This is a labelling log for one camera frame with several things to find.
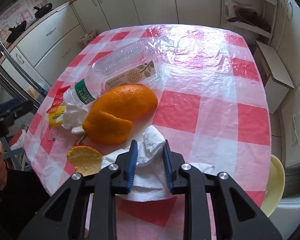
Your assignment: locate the small orange peel piece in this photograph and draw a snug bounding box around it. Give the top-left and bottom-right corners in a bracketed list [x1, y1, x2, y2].
[66, 146, 103, 177]

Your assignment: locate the yellow plastic basin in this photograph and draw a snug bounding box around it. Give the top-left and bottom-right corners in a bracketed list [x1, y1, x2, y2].
[261, 155, 285, 217]

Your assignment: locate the clear plastic food tray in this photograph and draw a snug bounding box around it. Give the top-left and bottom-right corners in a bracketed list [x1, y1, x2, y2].
[87, 38, 163, 94]

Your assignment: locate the black frying pan on shelf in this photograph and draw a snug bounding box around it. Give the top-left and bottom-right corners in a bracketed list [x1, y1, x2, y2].
[227, 8, 271, 32]

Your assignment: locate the white bucket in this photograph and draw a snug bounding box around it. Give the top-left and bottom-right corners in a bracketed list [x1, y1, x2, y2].
[269, 196, 300, 239]

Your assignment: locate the large orange peel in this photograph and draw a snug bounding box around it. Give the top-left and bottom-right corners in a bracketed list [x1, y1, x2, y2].
[82, 84, 158, 145]

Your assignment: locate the white red paper bag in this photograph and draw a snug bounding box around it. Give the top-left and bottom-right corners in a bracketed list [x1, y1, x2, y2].
[47, 86, 70, 141]

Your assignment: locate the red white checkered tablecloth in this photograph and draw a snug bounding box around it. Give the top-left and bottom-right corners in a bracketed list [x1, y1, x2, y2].
[22, 23, 273, 240]

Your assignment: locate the white shelf rack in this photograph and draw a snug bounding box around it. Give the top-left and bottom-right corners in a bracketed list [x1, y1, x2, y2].
[221, 0, 278, 42]

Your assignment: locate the yellow snack wrapper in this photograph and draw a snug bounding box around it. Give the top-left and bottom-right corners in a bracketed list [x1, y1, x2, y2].
[48, 105, 66, 127]

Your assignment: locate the floral small waste basket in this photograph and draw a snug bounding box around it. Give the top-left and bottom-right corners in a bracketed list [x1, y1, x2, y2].
[79, 30, 97, 47]

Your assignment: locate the white paper towel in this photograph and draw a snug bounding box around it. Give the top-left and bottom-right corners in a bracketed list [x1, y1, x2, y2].
[100, 125, 216, 202]

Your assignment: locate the black wok on stove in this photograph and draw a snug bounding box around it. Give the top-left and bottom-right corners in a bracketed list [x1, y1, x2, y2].
[6, 21, 27, 43]

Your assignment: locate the black pan on stove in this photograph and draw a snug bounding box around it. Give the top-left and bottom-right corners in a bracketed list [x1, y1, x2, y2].
[33, 3, 53, 19]

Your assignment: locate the white wooden stool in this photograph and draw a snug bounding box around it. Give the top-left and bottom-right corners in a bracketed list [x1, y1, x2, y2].
[254, 41, 294, 114]

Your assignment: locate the clear plastic water bottle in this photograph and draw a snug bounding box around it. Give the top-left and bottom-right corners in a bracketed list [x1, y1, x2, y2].
[63, 74, 103, 107]

